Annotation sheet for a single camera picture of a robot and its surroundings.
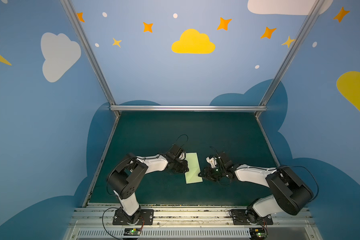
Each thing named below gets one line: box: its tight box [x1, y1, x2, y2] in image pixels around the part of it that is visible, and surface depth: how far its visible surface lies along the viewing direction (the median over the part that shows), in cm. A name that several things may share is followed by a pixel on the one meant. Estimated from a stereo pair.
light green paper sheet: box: [185, 152, 203, 184], surface depth 92 cm
